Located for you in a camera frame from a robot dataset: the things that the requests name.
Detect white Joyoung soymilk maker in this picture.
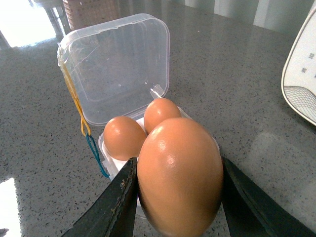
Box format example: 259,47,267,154
281,4,316,125

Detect brown egg back left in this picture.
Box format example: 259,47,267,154
144,98,181,134

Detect yellow rubber band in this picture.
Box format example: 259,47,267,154
59,63,91,136

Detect clear plastic egg box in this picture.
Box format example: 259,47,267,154
56,13,220,220

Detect brown egg carried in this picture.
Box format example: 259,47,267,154
137,118,223,237

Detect blue rubber band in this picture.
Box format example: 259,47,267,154
85,133,109,178

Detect woven wicker basket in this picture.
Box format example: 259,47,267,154
63,0,119,30

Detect brown egg front left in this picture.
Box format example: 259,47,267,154
103,116,147,160

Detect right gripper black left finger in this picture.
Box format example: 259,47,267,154
63,158,137,237

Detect brown egg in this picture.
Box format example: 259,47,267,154
144,98,181,134
103,116,147,160

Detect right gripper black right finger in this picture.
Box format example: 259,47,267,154
223,158,316,237

